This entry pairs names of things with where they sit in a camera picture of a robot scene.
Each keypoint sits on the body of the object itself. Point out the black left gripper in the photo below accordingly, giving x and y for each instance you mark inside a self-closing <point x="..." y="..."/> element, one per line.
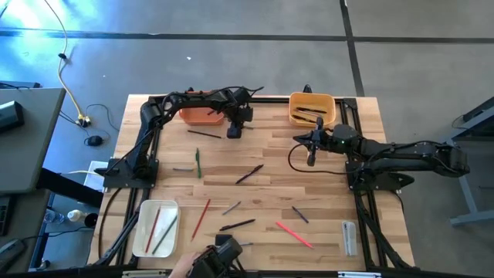
<point x="234" y="131"/>

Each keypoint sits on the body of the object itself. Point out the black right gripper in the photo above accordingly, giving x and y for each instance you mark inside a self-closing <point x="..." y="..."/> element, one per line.
<point x="322" y="141"/>

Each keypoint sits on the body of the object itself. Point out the lavender pen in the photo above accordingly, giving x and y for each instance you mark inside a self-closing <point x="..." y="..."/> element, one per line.
<point x="308" y="114"/>

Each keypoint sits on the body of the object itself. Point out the dark blue crayon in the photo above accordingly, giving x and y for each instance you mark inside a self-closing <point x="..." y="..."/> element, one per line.
<point x="211" y="112"/>

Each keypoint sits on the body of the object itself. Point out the green pen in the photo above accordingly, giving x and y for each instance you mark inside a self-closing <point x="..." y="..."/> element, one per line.
<point x="198" y="166"/>

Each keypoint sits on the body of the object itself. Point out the pink pencil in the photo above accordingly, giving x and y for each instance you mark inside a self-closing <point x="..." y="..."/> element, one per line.
<point x="294" y="234"/>

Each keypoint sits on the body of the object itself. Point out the green pencil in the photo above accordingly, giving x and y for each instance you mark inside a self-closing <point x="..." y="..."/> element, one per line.
<point x="165" y="234"/>

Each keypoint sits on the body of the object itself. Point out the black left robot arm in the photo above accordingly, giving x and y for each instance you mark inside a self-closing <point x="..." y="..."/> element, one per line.
<point x="150" y="116"/>

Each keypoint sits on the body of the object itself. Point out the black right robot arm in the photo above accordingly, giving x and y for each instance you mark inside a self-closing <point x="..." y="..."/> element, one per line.
<point x="405" y="154"/>

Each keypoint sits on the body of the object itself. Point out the yellow plastic bin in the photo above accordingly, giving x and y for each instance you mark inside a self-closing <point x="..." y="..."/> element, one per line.
<point x="312" y="123"/>

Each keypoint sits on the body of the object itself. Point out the orange plastic bin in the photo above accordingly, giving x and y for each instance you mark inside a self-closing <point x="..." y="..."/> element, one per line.
<point x="197" y="117"/>

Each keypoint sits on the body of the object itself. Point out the black table clamp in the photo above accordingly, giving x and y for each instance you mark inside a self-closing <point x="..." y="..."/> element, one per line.
<point x="306" y="88"/>

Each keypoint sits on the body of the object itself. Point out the black handheld device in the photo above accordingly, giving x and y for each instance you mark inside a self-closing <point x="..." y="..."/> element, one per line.
<point x="216" y="256"/>

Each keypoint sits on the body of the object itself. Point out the black puck-shaped device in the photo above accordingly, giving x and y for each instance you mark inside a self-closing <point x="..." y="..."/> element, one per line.
<point x="93" y="141"/>

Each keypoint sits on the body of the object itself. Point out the white paper sheet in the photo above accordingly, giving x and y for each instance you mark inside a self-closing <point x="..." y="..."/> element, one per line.
<point x="95" y="165"/>

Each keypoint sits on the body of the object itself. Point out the person's hand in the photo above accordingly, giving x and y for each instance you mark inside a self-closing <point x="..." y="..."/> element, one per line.
<point x="183" y="264"/>

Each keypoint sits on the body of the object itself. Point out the white plastic tray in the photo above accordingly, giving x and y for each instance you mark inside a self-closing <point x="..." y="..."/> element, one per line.
<point x="143" y="239"/>

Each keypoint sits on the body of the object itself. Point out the yellow black power connector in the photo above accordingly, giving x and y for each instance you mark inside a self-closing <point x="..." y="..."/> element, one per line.
<point x="83" y="122"/>

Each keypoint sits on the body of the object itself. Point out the black round cup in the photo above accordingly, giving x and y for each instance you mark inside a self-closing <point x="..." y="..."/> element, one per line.
<point x="91" y="220"/>

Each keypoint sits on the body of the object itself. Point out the black table leg beam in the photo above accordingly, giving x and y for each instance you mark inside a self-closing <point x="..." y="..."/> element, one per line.
<point x="69" y="188"/>

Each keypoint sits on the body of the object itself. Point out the white bottle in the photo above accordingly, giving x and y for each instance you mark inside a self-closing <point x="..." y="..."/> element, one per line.
<point x="75" y="215"/>

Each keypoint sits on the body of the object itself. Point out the clear water bottle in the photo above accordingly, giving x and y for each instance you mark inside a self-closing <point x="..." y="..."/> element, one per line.
<point x="54" y="217"/>

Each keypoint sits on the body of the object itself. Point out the grey table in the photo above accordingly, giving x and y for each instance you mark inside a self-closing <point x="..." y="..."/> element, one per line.
<point x="27" y="146"/>

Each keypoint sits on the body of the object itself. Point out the black flat bar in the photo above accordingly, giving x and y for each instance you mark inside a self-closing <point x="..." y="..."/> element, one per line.
<point x="19" y="84"/>

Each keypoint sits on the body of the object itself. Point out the black box device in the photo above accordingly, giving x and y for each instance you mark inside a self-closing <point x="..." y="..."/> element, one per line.
<point x="9" y="116"/>

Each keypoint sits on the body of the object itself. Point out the black keyboard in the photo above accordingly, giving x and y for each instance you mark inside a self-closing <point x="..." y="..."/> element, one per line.
<point x="4" y="216"/>

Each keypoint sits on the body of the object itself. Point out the grey computer mouse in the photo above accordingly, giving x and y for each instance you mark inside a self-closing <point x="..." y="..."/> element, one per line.
<point x="9" y="253"/>

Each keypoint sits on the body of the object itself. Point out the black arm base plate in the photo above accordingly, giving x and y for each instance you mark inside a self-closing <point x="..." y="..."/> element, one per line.
<point x="401" y="181"/>
<point x="116" y="179"/>

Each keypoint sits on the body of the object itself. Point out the metal bracket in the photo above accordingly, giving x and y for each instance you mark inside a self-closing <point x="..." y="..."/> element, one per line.
<point x="359" y="275"/>
<point x="143" y="274"/>

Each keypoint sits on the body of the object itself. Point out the blue-grey metal table frame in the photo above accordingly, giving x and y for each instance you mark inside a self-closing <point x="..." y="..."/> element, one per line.
<point x="474" y="217"/>

